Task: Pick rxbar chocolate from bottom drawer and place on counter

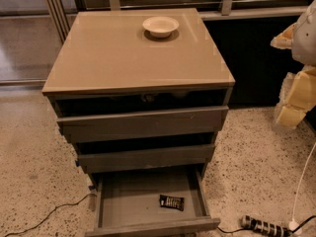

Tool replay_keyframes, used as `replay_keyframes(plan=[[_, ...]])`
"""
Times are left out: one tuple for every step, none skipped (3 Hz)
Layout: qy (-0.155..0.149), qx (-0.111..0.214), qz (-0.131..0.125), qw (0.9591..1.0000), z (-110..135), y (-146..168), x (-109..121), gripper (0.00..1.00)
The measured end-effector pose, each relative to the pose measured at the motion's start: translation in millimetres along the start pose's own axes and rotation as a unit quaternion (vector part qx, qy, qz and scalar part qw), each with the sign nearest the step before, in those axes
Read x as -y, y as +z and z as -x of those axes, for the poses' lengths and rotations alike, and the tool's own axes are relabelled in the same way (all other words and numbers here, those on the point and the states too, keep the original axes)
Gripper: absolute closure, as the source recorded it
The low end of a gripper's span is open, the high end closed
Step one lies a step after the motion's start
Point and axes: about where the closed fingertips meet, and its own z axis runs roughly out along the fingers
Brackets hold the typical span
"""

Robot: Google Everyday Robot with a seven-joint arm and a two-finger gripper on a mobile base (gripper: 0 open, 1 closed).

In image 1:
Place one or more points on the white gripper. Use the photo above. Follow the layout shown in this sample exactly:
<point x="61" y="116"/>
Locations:
<point x="305" y="42"/>

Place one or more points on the black rxbar chocolate bar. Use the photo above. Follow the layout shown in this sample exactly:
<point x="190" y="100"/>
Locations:
<point x="172" y="202"/>

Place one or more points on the top grey drawer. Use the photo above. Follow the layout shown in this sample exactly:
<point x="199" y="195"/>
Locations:
<point x="143" y="124"/>

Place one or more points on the grey drawer cabinet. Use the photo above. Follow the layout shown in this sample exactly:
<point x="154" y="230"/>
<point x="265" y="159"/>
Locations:
<point x="110" y="65"/>

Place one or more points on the bottom grey open drawer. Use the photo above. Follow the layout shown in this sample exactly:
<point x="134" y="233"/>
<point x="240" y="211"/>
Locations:
<point x="128" y="203"/>

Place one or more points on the middle grey drawer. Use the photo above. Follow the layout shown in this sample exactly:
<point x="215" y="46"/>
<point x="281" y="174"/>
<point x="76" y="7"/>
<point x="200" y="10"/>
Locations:
<point x="146" y="159"/>

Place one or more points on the white ceramic bowl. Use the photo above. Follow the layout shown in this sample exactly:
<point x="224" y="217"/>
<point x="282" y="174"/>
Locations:
<point x="160" y="27"/>

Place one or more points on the black power strip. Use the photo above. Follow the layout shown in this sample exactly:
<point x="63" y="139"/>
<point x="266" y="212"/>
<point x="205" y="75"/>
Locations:
<point x="264" y="228"/>

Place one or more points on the white wall plug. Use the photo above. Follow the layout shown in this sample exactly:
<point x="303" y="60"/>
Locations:
<point x="292" y="225"/>

